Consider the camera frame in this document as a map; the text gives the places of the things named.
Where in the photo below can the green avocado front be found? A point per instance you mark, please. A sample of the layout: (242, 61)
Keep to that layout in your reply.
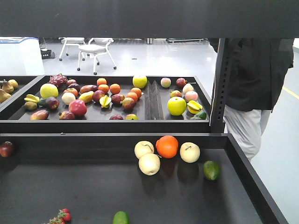
(120, 217)

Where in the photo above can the green avocado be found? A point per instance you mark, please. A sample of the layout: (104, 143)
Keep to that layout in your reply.
(120, 217)
(211, 170)

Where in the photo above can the orange fruit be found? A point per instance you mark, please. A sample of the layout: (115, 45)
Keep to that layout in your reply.
(167, 146)

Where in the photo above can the black fruit display stand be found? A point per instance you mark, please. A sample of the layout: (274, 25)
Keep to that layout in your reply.
(88, 165)

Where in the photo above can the large green apple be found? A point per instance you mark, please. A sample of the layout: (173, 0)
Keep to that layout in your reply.
(176, 106)

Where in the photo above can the pale pear rear left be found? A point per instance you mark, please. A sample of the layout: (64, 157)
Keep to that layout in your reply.
(143, 147)

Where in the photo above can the pale pear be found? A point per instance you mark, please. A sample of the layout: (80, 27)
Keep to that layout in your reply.
(149, 164)
(143, 147)
(189, 152)

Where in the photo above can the pale pear front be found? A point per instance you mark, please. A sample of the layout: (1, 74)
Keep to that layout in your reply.
(149, 164)

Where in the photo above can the pale pear right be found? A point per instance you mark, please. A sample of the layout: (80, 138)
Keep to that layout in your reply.
(189, 152)

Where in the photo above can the green avocado right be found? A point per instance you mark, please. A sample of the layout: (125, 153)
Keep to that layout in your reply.
(211, 170)

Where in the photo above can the person in black jacket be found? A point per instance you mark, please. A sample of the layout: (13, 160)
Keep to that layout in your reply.
(259, 67)

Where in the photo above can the dark red apple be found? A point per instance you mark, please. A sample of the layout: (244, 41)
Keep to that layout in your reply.
(7, 149)

